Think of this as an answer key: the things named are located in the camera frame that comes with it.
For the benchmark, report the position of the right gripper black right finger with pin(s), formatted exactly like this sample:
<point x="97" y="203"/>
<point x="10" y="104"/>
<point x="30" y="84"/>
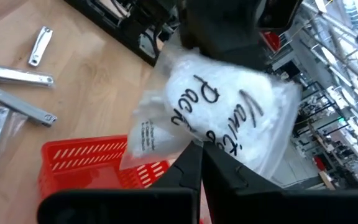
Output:
<point x="259" y="205"/>

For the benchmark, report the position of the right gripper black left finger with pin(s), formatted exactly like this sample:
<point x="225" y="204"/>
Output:
<point x="135" y="205"/>

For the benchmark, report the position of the vanity pack clear plastic bag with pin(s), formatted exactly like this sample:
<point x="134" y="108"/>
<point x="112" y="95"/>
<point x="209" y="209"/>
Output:
<point x="222" y="102"/>

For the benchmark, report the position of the black metal table frame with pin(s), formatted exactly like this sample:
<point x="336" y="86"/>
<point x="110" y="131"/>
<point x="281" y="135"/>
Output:
<point x="126" y="31"/>

